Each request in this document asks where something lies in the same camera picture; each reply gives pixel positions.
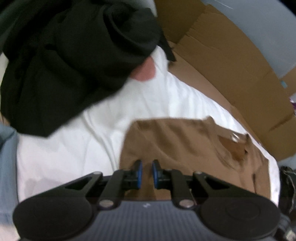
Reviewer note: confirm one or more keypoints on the grey blue garment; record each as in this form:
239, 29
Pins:
9, 190

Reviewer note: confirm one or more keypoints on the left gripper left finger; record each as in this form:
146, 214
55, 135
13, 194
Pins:
114, 187

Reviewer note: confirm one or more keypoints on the brown t-shirt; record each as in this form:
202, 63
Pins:
193, 145

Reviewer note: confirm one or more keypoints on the cream cartoon print blanket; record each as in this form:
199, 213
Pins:
93, 141

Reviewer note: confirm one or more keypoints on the black folded garment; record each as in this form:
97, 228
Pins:
287, 190

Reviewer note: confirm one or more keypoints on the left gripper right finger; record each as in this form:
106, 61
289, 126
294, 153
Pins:
176, 182

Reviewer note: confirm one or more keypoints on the black crumpled garment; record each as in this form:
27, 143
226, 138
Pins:
65, 56

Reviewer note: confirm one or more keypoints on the brown cardboard sheet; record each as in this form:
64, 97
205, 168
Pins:
228, 59

